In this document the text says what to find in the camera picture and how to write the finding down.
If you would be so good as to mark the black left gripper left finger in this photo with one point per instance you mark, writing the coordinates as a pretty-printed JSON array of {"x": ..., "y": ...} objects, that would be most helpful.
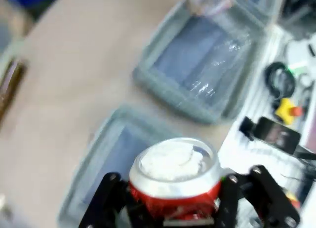
[{"x": 103, "y": 203}]

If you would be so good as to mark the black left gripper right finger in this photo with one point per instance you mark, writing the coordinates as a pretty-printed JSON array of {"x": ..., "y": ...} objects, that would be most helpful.
[{"x": 249, "y": 201}]

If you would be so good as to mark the red aluminium soda can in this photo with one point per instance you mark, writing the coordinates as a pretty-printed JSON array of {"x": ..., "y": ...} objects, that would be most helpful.
[{"x": 174, "y": 176}]

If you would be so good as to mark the grey plastic basket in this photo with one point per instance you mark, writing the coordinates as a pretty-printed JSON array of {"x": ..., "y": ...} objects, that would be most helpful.
[
  {"x": 111, "y": 163},
  {"x": 197, "y": 65}
]

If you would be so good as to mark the yellow emergency stop button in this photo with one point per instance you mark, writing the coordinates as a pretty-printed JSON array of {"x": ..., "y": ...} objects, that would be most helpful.
[{"x": 286, "y": 110}]

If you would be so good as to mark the clear plastic bottle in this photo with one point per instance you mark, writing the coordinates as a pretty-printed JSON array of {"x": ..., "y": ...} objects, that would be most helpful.
[{"x": 217, "y": 40}]

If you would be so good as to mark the black smartphone on mount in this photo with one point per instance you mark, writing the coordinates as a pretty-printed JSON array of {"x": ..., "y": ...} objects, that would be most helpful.
[{"x": 274, "y": 134}]

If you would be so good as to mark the dark brown wooden frame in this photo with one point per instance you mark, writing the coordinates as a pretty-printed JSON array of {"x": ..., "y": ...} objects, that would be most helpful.
[{"x": 10, "y": 87}]

